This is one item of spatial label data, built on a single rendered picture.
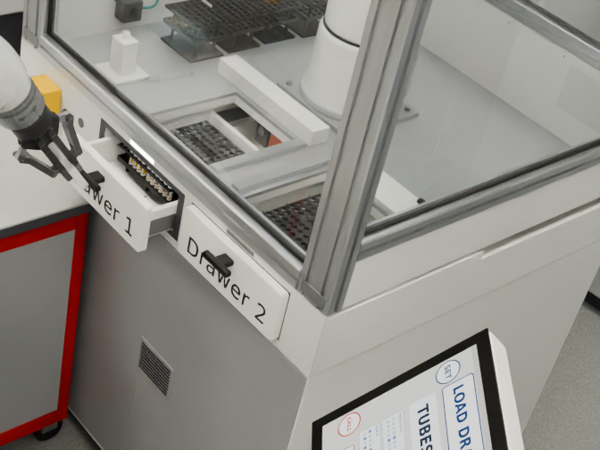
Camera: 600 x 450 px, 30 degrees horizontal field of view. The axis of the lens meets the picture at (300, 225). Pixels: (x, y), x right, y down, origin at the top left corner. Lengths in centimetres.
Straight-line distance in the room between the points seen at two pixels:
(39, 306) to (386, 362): 78
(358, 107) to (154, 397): 100
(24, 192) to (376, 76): 96
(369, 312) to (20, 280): 79
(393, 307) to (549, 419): 134
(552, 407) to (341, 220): 167
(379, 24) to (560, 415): 192
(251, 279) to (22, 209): 56
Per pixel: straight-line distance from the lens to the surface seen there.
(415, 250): 198
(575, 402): 341
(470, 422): 148
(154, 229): 215
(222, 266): 200
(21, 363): 259
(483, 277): 225
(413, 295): 207
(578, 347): 360
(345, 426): 163
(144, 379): 248
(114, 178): 214
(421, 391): 157
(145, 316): 238
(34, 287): 244
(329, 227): 181
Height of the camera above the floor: 216
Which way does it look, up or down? 36 degrees down
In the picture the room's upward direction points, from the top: 14 degrees clockwise
